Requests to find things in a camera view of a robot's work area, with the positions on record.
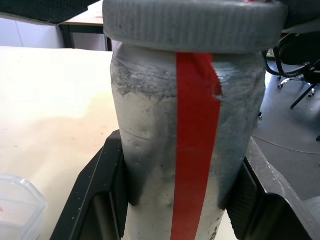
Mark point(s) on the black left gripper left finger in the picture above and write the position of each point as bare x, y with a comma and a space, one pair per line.
95, 200

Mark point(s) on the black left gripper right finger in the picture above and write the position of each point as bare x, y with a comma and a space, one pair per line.
265, 212

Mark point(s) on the white jar with red tape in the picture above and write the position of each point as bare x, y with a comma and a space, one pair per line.
150, 125

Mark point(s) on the grey ribbed jar lid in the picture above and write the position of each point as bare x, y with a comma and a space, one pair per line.
190, 22

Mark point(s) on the clear plastic box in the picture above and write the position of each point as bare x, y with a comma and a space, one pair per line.
17, 207

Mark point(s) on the black office chair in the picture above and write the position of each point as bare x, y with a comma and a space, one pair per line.
302, 65

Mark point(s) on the black foam panel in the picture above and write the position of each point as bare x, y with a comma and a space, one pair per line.
37, 8

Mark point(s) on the wooden desk with black frame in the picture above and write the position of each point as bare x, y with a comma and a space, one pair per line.
85, 18

